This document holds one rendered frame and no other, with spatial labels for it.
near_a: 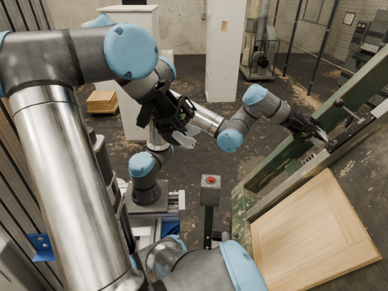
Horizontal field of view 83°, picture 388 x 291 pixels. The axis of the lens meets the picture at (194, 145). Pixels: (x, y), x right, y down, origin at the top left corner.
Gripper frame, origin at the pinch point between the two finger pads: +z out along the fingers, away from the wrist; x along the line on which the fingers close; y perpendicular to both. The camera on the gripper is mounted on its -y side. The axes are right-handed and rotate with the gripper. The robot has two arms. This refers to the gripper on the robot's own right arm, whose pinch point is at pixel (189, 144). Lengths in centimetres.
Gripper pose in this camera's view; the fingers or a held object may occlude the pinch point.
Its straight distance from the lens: 61.8
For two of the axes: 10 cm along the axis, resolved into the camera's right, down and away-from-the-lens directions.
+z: 5.3, 6.0, 6.0
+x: 3.2, -8.0, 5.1
